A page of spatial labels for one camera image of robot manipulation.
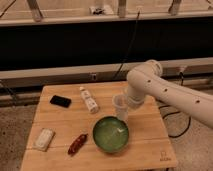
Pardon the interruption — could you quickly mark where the small wooden table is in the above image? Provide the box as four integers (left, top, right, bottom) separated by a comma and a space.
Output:
21, 82, 177, 171

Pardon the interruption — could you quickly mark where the black floor cable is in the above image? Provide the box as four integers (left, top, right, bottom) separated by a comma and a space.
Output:
158, 71, 192, 139

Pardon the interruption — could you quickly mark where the black hanging cable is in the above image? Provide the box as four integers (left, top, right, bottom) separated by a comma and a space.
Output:
111, 10, 141, 81

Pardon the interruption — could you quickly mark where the green ceramic bowl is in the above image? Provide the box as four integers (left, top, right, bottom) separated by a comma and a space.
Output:
93, 116, 129, 154

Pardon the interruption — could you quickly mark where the white bottle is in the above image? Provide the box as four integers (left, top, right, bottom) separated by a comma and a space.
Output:
79, 87, 99, 114

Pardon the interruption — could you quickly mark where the red sausage snack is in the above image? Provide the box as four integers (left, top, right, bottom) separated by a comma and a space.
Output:
68, 134, 88, 156

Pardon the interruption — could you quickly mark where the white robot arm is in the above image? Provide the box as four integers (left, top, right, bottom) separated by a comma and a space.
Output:
124, 60, 213, 129

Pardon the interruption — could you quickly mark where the black phone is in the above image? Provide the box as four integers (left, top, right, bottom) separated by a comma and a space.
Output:
50, 95, 71, 108

